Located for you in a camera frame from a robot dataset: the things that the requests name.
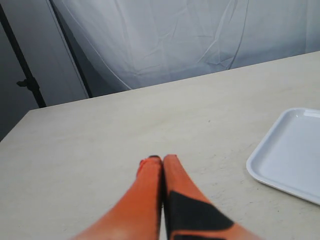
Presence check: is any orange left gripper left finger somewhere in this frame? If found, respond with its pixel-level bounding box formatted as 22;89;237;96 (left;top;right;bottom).
73;155;163;240

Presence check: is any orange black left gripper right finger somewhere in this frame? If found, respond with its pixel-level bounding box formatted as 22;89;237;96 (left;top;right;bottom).
163;154;261;240

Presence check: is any white rectangular plastic tray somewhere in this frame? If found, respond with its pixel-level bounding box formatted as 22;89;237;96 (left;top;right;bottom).
246;108;320;205

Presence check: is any black backdrop stand pole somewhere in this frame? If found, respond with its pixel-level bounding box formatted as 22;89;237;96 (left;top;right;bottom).
0;5;47;108

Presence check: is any white backdrop cloth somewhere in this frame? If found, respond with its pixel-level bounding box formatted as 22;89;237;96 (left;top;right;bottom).
52;0;320;96

